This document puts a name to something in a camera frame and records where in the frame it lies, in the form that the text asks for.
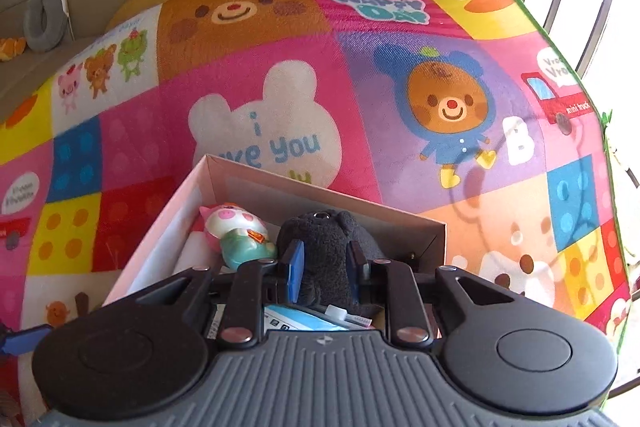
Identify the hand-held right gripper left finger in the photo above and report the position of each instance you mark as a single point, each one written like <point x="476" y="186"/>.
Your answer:
<point x="295" y="272"/>

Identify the colourful cartoon play mat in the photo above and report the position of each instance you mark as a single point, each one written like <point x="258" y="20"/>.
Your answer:
<point x="350" y="82"/>

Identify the pink cardboard box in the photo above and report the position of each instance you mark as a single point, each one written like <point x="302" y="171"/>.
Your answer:
<point x="165" y="227"/>

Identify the orange yellow plush toy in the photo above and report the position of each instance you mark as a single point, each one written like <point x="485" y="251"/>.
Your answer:
<point x="12" y="49"/>

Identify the black cat plush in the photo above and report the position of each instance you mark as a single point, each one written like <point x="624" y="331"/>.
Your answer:
<point x="322" y="252"/>

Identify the grey neck pillow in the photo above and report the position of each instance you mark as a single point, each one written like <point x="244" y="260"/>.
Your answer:
<point x="42" y="27"/>

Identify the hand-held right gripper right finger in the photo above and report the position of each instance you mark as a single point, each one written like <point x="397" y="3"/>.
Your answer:
<point x="355" y="274"/>

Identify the pink white pig toy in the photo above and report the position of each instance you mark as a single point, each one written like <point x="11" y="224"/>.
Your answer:
<point x="240" y="232"/>

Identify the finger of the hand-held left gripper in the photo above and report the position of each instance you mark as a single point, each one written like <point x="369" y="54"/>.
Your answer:
<point x="27" y="339"/>

